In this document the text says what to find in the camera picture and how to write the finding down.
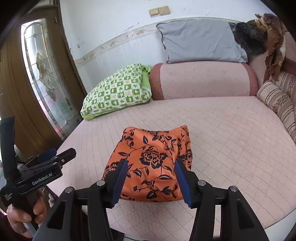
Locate person's left hand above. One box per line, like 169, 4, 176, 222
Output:
7, 189, 47, 238

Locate pink quilted bolster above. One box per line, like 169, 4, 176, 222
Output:
149, 61, 258, 100

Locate large striped floral back cushion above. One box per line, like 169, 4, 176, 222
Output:
272, 71, 296, 102

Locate black fur garment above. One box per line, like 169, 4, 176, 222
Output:
230, 20, 267, 56

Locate green white patterned pillow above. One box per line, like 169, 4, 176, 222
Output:
80, 63, 152, 121

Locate grey pillow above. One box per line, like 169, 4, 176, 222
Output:
156, 19, 248, 64

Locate pink sofa backrest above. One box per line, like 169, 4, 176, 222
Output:
248, 31, 296, 88

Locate brown ruffled scarf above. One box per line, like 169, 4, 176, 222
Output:
255, 14, 287, 80

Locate orange black floral blouse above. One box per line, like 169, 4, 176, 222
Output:
102, 125, 193, 202

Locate wooden door with stained glass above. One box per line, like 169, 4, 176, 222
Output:
1, 1, 86, 159

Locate beige wall switches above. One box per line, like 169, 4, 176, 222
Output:
149, 6, 171, 17

